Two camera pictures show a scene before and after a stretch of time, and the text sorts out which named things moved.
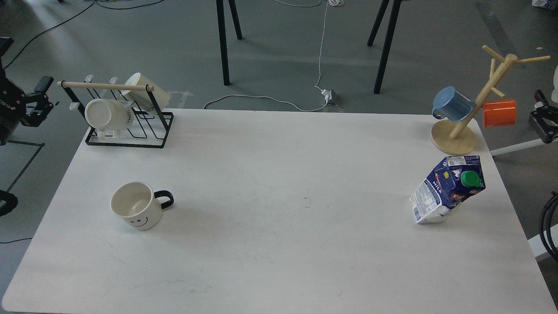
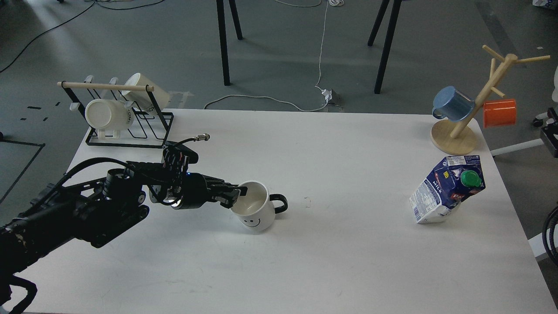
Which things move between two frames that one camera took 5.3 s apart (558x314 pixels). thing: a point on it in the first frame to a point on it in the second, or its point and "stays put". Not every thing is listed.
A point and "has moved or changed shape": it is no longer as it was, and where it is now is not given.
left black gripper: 13,106 to 190,191
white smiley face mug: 137,205 has moved or changed shape
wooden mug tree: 458,138 stays put
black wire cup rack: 121,115 stays put
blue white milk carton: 453,179 stays put
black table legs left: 222,30 stays put
